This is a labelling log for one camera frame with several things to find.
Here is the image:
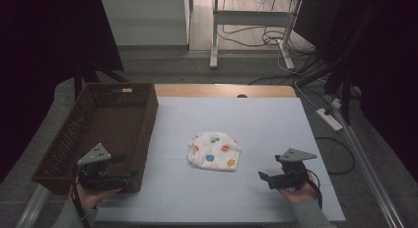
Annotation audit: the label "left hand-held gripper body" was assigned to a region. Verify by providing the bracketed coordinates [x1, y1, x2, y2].
[76, 142, 133, 191]

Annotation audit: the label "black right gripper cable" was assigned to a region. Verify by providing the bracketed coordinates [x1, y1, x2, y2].
[305, 168, 323, 210]

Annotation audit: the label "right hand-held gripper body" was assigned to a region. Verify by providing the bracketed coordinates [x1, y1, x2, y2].
[267, 147, 318, 190]

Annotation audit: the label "black looped floor cable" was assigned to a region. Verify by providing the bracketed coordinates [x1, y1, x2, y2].
[313, 135, 356, 176]

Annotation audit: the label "black tangled floor cables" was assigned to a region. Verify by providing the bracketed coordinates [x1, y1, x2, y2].
[218, 0, 317, 56]

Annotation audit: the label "white desk frame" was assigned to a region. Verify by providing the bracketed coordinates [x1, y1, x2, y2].
[209, 0, 303, 71]

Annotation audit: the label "pale blue table mat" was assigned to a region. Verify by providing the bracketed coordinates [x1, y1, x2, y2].
[94, 96, 347, 223]

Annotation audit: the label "black tripod stand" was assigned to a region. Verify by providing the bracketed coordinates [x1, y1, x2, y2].
[73, 58, 130, 102]

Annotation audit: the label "brown woven basket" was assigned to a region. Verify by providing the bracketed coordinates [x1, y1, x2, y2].
[32, 82, 160, 195]

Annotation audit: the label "white floor cable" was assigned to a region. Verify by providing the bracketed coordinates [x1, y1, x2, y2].
[277, 39, 333, 112]

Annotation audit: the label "person's right hand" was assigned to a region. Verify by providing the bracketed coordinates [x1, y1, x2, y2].
[278, 173, 318, 205]

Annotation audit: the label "metal rail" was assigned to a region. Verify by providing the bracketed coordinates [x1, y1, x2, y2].
[15, 183, 51, 228]
[325, 95, 406, 228]

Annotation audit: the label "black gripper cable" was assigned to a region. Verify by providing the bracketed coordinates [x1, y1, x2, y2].
[305, 168, 323, 210]
[70, 165, 94, 228]

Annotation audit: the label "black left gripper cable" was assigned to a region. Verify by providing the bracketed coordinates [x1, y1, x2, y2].
[70, 165, 94, 228]

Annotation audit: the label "white cloth with coloured dots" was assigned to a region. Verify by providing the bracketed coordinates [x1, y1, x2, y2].
[186, 131, 243, 172]

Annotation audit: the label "person's left hand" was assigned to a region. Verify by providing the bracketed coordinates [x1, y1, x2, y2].
[70, 184, 121, 210]

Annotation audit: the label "white cabinet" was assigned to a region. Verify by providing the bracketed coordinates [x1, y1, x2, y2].
[101, 0, 192, 47]

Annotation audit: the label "white power strip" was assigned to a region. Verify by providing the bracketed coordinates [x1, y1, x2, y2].
[315, 107, 344, 132]

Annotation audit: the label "black stand with curtain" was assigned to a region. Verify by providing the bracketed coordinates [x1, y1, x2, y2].
[323, 49, 363, 126]

